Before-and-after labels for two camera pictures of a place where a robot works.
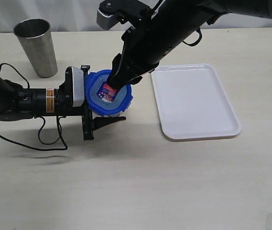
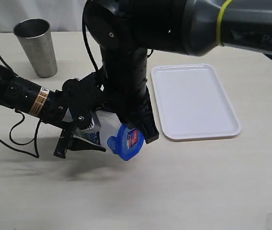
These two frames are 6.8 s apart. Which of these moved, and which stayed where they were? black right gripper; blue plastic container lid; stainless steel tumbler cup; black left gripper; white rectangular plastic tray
Moved: blue plastic container lid; black left gripper; black right gripper
Stayed: stainless steel tumbler cup; white rectangular plastic tray
